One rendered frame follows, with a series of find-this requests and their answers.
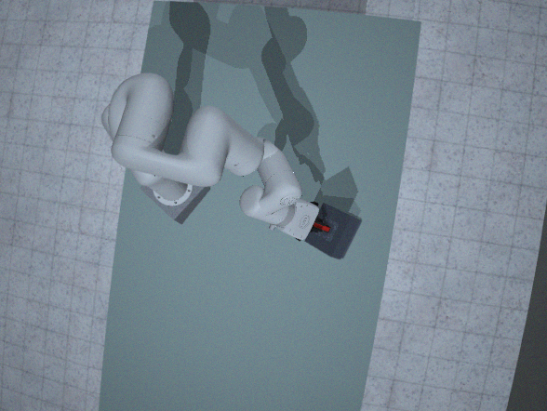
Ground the red rectangular peg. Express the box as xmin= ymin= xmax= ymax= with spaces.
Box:
xmin=314 ymin=223 xmax=330 ymax=232

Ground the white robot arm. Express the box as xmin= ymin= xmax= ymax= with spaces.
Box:
xmin=101 ymin=73 xmax=302 ymax=230

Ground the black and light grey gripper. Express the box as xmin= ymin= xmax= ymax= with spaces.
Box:
xmin=276 ymin=199 xmax=326 ymax=241

